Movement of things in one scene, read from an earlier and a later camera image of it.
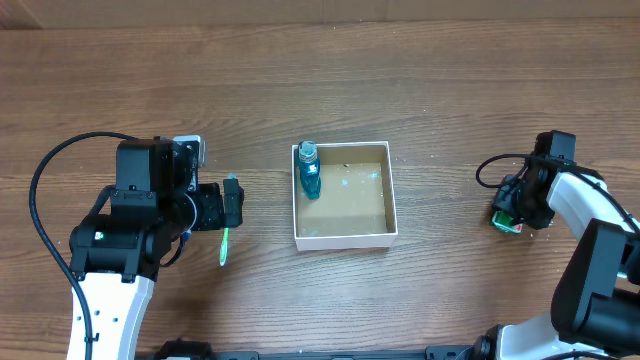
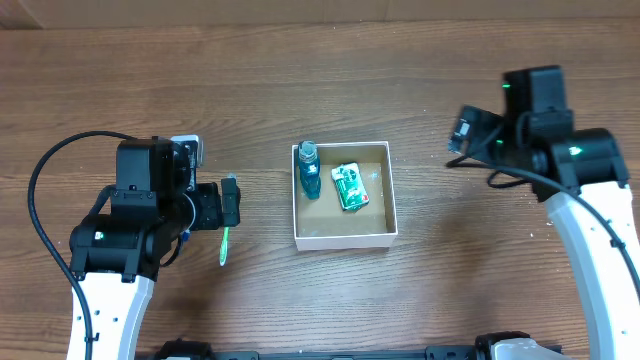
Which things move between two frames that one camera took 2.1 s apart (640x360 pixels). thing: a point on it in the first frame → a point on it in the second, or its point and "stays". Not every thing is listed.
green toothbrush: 224,242 stays
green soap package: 504,220 → 350,186
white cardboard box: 356,207 stays
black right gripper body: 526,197 → 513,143
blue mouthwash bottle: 309,169 stays
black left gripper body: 233,203 stays
